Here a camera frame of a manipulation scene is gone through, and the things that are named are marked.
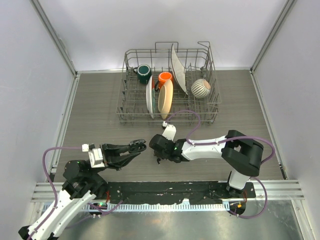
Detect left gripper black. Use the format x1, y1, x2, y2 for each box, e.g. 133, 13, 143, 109
85, 142, 140, 177

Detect black oblong charging case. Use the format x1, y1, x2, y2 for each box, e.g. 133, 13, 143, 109
128, 139, 147, 153

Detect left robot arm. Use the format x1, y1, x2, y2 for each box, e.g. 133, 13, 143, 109
18, 139, 147, 240

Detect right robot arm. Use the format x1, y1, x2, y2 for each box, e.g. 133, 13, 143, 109
149, 130, 264, 198

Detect white green plate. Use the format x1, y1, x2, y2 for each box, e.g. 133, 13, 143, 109
146, 76, 155, 119

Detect beige bowl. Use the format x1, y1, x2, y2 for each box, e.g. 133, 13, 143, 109
158, 80, 174, 120

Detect orange mug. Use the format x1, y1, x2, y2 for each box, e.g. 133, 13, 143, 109
154, 71, 174, 92

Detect striped round bowl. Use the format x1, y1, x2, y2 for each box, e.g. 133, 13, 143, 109
191, 78, 211, 99

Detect dark green mug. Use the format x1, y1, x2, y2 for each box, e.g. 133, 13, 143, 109
133, 64, 152, 85

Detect white upright plate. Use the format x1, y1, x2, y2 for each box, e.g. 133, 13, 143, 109
171, 44, 188, 95

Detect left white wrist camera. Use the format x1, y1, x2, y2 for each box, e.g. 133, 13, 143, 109
81, 143, 106, 168

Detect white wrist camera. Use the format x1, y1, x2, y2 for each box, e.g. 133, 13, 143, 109
81, 143, 106, 168
162, 121, 177, 141

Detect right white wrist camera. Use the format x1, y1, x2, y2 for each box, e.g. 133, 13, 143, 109
162, 121, 177, 141

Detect white slotted cable duct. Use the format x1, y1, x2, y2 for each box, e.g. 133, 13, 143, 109
43, 202, 230, 213

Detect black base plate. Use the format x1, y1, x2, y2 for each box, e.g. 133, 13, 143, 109
101, 181, 256, 205

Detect grey wire dish rack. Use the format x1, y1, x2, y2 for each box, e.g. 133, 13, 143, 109
116, 41, 221, 125

